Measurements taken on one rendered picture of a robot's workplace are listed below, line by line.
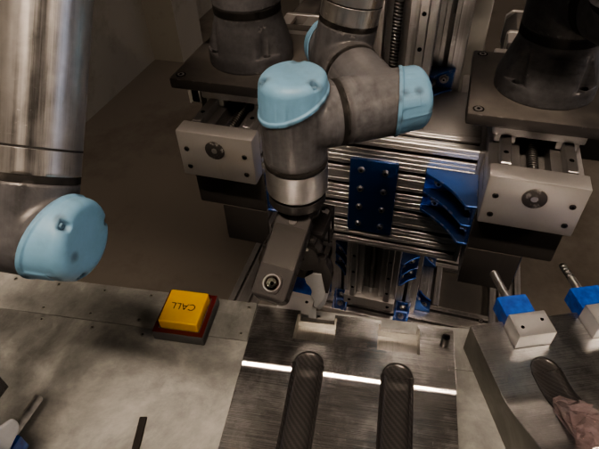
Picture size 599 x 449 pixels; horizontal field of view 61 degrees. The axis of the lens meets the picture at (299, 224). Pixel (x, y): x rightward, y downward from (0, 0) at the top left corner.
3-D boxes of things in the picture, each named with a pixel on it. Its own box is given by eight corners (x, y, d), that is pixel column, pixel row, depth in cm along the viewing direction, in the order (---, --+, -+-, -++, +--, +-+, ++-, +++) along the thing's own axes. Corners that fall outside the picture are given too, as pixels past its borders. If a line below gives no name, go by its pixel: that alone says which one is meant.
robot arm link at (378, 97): (399, 38, 61) (313, 53, 59) (444, 80, 53) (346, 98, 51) (393, 97, 66) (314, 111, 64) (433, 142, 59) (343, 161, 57)
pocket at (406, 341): (377, 336, 69) (379, 320, 67) (416, 340, 68) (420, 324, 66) (374, 364, 66) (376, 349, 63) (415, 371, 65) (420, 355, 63)
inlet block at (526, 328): (473, 285, 78) (480, 262, 74) (504, 281, 79) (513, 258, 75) (509, 359, 69) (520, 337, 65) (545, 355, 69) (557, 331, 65)
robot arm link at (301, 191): (317, 185, 56) (249, 173, 58) (317, 216, 59) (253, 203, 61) (335, 147, 61) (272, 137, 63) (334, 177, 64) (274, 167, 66)
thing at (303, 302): (304, 267, 86) (303, 245, 82) (332, 273, 85) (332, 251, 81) (277, 329, 77) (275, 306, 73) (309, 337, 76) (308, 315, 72)
